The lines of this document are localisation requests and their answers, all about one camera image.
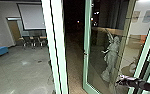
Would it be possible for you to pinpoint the dark meeting table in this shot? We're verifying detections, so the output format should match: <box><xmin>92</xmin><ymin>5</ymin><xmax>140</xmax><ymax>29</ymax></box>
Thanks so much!
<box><xmin>18</xmin><ymin>33</ymin><xmax>48</xmax><ymax>50</ymax></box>

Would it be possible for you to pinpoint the green framed glass door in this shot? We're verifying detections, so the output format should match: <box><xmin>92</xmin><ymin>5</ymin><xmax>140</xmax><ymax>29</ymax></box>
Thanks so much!
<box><xmin>81</xmin><ymin>0</ymin><xmax>150</xmax><ymax>94</ymax></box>

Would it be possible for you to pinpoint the white projector screen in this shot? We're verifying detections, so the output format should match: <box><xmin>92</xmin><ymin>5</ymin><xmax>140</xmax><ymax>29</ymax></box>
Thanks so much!
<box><xmin>16</xmin><ymin>2</ymin><xmax>47</xmax><ymax>31</ymax></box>

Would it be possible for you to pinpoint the light wooden door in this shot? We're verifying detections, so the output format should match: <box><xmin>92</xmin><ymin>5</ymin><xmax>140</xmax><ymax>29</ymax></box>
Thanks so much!
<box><xmin>6</xmin><ymin>17</ymin><xmax>24</xmax><ymax>47</ymax></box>

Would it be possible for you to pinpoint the white angel statue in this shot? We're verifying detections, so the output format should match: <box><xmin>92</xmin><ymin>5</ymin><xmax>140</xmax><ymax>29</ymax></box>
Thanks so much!
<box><xmin>99</xmin><ymin>28</ymin><xmax>123</xmax><ymax>84</ymax></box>

